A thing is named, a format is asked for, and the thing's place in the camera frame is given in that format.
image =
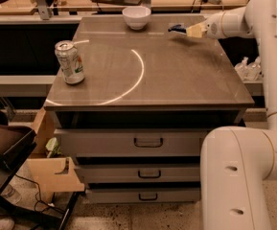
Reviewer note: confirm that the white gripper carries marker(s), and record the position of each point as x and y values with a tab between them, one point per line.
213	29

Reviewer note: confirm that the blue rxbar snack bar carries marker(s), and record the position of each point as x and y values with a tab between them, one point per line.
178	29

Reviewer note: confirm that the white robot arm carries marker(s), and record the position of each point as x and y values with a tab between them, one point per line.
235	161

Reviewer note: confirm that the silver green soda can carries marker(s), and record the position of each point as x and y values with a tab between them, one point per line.
69	61

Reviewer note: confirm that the clear sanitizer bottle left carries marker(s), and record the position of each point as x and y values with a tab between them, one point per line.
241	68

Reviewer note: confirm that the clear sanitizer bottle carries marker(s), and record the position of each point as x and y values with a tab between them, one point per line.
241	68
253	70

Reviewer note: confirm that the white ceramic bowl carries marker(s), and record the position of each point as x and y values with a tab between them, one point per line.
136	17

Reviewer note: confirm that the clear sanitizer bottle right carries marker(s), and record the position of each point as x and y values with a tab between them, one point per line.
253	70

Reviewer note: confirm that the grey drawer cabinet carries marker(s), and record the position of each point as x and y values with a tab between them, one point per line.
147	80

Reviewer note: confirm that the top grey drawer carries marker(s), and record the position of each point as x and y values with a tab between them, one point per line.
137	143

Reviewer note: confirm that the grey drawer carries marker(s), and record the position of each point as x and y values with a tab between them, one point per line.
143	195
137	143
138	173

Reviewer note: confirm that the middle grey drawer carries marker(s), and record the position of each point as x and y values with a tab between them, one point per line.
138	173

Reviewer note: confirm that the green white small item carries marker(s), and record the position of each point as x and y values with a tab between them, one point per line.
53	148

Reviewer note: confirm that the bottom grey drawer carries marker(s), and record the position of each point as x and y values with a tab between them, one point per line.
143	195

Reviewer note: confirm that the cardboard box piece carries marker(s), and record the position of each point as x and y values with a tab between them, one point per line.
54	175

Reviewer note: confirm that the dark brown chair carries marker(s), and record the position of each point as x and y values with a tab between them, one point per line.
16	144

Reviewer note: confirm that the grey metal bracket left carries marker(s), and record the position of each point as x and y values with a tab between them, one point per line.
39	0

